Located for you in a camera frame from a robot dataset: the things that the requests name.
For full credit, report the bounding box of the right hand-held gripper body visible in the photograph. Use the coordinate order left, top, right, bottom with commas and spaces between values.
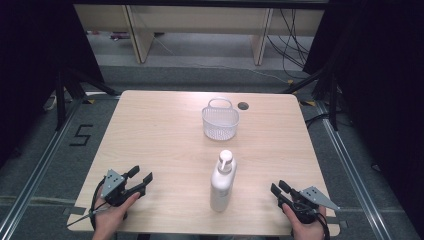
278, 185, 341, 225

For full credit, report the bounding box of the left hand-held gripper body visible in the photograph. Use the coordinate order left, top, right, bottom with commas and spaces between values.
100, 168, 148, 208

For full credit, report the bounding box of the white pump bottle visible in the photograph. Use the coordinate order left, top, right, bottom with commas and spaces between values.
209, 149, 238, 213

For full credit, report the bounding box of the white plastic basket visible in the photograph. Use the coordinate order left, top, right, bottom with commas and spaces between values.
201, 97, 241, 141

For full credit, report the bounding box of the person's left hand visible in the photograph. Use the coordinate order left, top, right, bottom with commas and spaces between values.
94, 191, 142, 234

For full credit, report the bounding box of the person's right hand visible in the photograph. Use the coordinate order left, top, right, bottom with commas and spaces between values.
282, 203, 330, 240

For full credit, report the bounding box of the grey tape piece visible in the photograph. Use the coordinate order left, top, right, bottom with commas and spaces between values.
324, 215, 348, 230
62, 206, 87, 216

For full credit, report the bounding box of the black metal stand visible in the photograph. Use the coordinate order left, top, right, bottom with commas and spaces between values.
280, 65, 340, 132
54, 66, 122, 132

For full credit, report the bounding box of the black curtain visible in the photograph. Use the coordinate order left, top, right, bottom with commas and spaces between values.
0, 0, 106, 169
302, 0, 424, 236

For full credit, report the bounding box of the light wooden desk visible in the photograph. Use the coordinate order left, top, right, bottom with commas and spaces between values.
73, 3, 326, 66

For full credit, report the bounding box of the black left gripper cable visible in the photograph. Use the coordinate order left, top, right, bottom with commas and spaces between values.
88, 177, 108, 232

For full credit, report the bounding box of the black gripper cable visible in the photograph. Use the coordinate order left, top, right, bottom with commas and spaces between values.
315, 213, 331, 240
88, 177, 108, 232

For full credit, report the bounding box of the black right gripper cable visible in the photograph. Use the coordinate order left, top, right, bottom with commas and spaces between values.
315, 213, 331, 240

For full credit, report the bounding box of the grey cable tie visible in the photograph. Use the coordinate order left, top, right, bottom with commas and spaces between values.
66, 207, 112, 229

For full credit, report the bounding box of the aluminium floor rail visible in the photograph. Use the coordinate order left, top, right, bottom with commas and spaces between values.
315, 100, 392, 240
0, 98, 85, 240

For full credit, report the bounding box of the black floor cable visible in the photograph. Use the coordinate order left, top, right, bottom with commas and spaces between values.
304, 112, 332, 130

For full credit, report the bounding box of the bundle of black cables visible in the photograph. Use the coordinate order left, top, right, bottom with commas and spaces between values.
265, 8, 315, 80

